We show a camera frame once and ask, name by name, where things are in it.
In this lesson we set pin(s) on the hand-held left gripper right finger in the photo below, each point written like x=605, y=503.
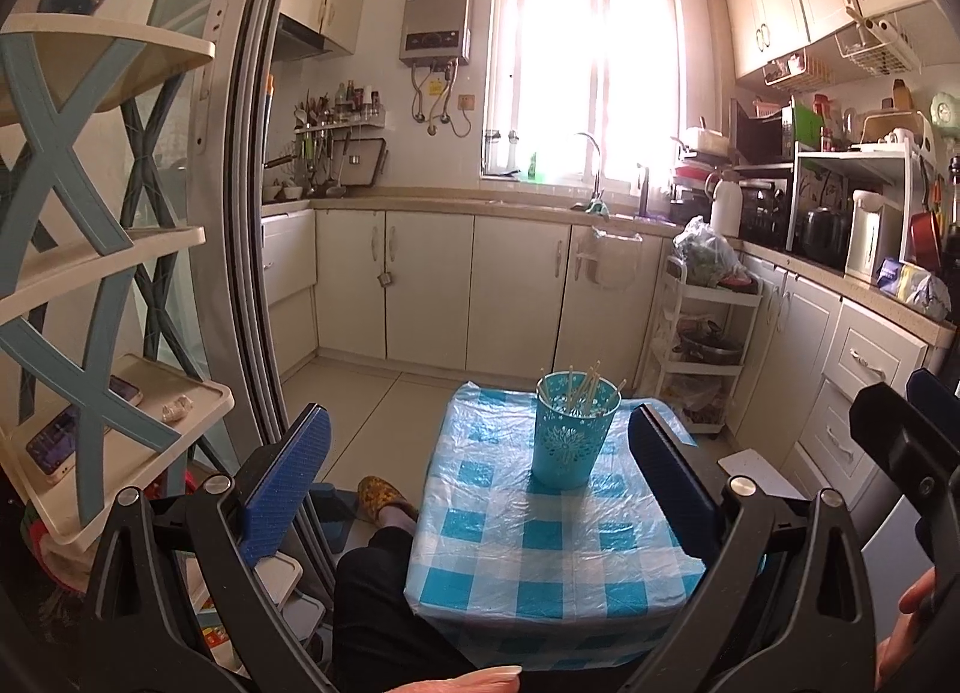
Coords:
x=667, y=468

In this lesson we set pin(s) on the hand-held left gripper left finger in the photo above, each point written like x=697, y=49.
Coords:
x=289, y=468

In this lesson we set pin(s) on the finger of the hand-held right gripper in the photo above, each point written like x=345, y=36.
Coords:
x=921, y=393
x=900, y=445

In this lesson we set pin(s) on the teal plastic utensil holder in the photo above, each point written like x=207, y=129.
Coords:
x=570, y=447

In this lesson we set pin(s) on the hanging kitchen utensils rack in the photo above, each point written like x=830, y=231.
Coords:
x=322, y=138

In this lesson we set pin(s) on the person's right hand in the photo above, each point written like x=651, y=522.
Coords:
x=911, y=599

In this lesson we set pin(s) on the person's left hand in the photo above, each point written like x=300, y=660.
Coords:
x=465, y=682

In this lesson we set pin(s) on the blue mop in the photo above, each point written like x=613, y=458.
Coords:
x=331, y=502

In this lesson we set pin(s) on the yellow patterned slipper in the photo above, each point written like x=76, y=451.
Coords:
x=379, y=494

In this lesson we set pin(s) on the white flat board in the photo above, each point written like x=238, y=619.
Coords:
x=761, y=472

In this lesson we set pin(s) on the crumpled plastic bag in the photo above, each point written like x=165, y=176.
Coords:
x=928, y=295

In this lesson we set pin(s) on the blue box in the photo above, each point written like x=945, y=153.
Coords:
x=891, y=275

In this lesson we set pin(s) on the white storage trolley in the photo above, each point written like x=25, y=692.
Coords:
x=705, y=348

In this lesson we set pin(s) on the small wrapped packet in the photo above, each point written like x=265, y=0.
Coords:
x=178, y=409

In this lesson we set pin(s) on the cream kitchen base cabinets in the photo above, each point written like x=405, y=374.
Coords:
x=810, y=333
x=289, y=265
x=450, y=288

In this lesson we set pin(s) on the white plastic box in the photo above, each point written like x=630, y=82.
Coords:
x=255, y=595

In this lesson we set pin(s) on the red hanging pan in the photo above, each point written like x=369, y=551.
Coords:
x=926, y=239

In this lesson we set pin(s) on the blue white checked tablecloth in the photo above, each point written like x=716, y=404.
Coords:
x=525, y=550

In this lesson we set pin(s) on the white electric water boiler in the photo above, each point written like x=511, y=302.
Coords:
x=870, y=235

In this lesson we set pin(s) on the person's leg in black trousers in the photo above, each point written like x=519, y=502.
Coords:
x=390, y=610

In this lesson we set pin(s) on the smartphone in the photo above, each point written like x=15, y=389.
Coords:
x=52, y=442
x=125, y=389

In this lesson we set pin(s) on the black cooking pot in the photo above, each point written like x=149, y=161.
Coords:
x=823, y=235

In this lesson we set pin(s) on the white hanging waste bin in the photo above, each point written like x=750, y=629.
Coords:
x=611, y=262

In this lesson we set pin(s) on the green filled plastic bag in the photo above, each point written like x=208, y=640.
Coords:
x=709, y=250

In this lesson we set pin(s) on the cream and teal shelf rack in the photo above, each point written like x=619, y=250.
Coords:
x=82, y=363

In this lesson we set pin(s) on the white counter shelf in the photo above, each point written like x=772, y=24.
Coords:
x=862, y=164

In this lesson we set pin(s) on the white thermos jug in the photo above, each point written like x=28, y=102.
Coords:
x=725, y=209

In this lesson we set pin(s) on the green cutting board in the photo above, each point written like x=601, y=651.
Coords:
x=806, y=124

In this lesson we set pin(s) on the black microwave oven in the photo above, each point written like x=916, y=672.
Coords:
x=761, y=134

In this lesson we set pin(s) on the chrome sink faucet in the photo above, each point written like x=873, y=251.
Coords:
x=592, y=160

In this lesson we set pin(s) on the green dish soap bottle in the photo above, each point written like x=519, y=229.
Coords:
x=535, y=168

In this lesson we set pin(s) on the white framed kitchen window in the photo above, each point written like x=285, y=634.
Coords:
x=585, y=78

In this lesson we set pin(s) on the range hood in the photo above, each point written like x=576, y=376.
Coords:
x=296, y=40

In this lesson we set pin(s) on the sliding glass door frame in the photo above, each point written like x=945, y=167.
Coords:
x=240, y=213

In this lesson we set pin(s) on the grey wall water heater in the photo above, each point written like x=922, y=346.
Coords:
x=435, y=18

